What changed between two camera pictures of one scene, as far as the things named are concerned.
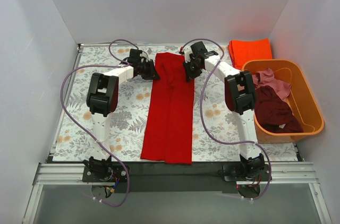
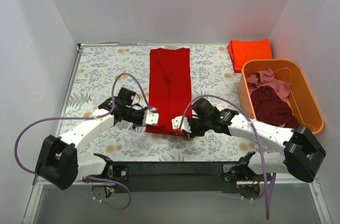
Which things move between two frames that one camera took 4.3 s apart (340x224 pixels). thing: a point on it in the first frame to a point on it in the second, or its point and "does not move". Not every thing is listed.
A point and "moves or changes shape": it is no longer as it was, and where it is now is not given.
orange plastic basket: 303,100 does not move
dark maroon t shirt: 272,113 does not move
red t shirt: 168,135 moves or changes shape
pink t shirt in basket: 266,77 does not move
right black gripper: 190,69 to 191,126
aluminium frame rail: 71,174 does not move
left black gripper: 151,69 to 141,117
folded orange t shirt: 243,50 does not move
